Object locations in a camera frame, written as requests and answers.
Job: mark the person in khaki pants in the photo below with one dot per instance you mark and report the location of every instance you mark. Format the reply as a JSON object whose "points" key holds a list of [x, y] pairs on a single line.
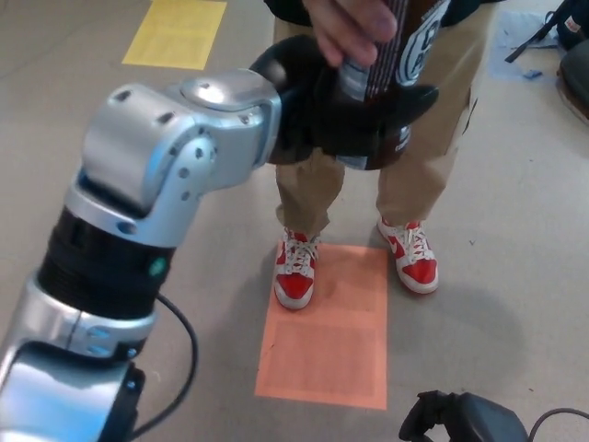
{"points": [[428, 161]]}

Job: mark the person's left red white sneaker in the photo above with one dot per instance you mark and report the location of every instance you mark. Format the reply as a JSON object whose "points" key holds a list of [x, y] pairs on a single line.
{"points": [[419, 271]]}

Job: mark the person's right red white sneaker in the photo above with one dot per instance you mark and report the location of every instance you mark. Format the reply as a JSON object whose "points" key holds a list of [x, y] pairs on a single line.
{"points": [[294, 285]]}

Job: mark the small blue paper scrap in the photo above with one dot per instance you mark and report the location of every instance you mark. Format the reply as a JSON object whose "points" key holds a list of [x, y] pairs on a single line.
{"points": [[533, 74]]}

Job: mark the yellow paper sheet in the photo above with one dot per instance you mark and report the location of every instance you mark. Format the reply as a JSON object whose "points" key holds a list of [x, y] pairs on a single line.
{"points": [[175, 32]]}

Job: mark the person's red white sneaker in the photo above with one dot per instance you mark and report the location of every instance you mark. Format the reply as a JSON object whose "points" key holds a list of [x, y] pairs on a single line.
{"points": [[419, 271], [294, 285]]}

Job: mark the dark grey rounded bag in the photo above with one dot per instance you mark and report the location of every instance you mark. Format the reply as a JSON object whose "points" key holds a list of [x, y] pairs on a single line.
{"points": [[577, 78]]}

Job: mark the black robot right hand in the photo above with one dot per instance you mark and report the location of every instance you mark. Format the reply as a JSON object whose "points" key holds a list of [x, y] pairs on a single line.
{"points": [[474, 423]]}

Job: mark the person's black shirt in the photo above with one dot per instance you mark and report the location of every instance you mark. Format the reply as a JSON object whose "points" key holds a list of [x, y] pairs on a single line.
{"points": [[465, 9]]}

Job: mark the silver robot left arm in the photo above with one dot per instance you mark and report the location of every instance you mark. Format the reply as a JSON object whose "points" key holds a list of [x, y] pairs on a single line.
{"points": [[138, 138]]}

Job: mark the brown protein shake bottle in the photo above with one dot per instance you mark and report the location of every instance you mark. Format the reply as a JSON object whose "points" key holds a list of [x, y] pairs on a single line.
{"points": [[386, 55]]}

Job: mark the blue paper sheet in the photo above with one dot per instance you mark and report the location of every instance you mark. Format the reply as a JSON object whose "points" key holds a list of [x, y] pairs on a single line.
{"points": [[508, 41]]}

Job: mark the orange paper sheet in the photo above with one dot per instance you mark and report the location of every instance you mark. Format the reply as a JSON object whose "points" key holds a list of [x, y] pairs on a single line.
{"points": [[322, 359]]}

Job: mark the person's bare hand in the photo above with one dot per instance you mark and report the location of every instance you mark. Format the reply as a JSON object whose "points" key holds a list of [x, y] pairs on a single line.
{"points": [[349, 27]]}

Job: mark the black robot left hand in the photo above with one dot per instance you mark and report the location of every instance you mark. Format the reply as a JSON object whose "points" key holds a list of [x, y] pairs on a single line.
{"points": [[299, 69]]}

